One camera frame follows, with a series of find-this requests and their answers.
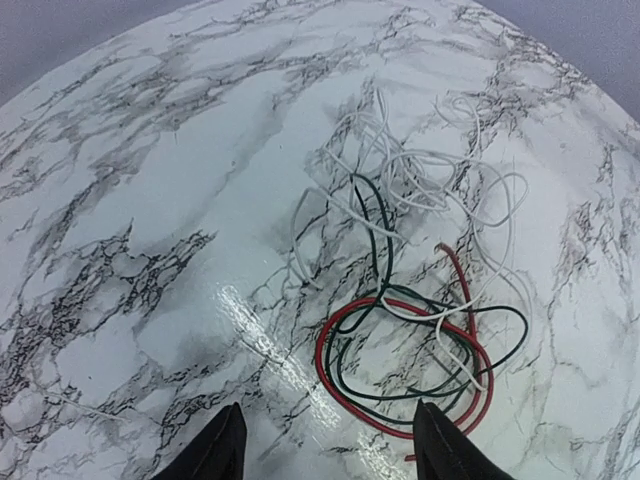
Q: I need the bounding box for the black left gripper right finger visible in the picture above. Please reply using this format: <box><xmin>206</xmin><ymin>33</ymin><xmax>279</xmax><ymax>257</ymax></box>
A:
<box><xmin>413</xmin><ymin>401</ymin><xmax>513</xmax><ymax>480</ymax></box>

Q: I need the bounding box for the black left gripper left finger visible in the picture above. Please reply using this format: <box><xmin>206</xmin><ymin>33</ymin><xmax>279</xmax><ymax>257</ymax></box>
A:
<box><xmin>152</xmin><ymin>403</ymin><xmax>246</xmax><ymax>480</ymax></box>

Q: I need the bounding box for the green wire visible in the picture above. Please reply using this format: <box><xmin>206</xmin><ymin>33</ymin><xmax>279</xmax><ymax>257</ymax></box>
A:
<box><xmin>322</xmin><ymin>173</ymin><xmax>529</xmax><ymax>419</ymax></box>

